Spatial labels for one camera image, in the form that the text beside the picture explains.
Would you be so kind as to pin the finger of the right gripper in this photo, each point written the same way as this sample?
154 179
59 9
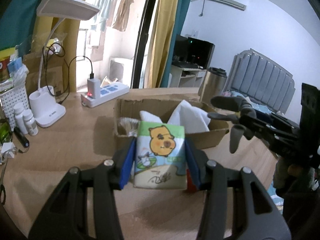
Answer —
281 139
277 121

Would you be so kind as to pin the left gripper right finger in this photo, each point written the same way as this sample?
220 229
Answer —
255 215

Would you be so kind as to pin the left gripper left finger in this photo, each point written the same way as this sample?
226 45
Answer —
64 215

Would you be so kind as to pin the white paper towel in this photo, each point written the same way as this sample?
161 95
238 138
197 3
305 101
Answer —
193 119

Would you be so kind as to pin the capybara tissue pack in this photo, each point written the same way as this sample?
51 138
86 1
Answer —
160 161

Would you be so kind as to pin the white dotted cloth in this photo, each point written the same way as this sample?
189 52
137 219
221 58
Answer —
149 117

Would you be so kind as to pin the gloved right hand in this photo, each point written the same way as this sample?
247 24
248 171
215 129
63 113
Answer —
241 107

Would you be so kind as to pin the grey padded headboard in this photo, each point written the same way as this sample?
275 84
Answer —
262 80

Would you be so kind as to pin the red round object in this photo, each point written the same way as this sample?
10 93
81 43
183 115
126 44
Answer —
191 188

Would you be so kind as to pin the steel travel mug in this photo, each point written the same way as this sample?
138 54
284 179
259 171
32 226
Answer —
212 84

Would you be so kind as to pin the black marker pen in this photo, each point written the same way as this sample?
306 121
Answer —
21 138

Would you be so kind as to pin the white tv stand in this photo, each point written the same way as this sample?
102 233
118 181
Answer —
185 77

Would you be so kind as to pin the black monitor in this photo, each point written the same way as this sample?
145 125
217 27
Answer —
192 53

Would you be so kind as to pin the white pill bottle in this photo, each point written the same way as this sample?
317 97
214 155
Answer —
18 115
30 122

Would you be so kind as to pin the white desk lamp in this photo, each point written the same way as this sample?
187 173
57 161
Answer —
42 101

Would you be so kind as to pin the white power strip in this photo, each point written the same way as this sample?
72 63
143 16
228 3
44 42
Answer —
107 93

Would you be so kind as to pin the white charger plug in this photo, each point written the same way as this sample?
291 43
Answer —
93 86

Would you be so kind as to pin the white plastic basket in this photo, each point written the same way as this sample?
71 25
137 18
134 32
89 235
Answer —
10 98

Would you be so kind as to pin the brown cardboard carton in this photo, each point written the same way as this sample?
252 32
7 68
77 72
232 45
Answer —
53 76

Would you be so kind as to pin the hanging beige shirt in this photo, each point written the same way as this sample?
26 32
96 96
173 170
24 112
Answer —
119 14

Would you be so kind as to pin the hanging teal shirt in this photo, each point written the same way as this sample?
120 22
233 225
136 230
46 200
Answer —
102 16

